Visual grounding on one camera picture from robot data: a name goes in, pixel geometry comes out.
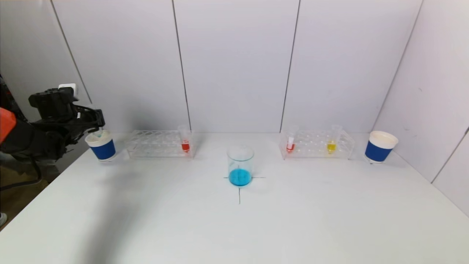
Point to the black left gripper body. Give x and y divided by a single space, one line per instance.
96 118

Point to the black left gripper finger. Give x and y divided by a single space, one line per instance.
88 108
93 129

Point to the blue pigment test tube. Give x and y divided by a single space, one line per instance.
98 133

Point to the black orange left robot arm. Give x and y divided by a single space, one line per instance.
25 139

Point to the clear acrylic test tube rack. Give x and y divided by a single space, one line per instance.
157 145
311 142

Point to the red pigment test tube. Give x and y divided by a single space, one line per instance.
185 147

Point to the clear glass beaker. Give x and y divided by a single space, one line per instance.
240 178

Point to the red and white pigment tube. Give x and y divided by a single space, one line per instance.
290 147

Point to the yellow pigment test tube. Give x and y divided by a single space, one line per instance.
331 147

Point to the blue white paper cup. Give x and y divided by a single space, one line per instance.
377 151
103 150

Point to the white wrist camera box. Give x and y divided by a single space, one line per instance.
69 89

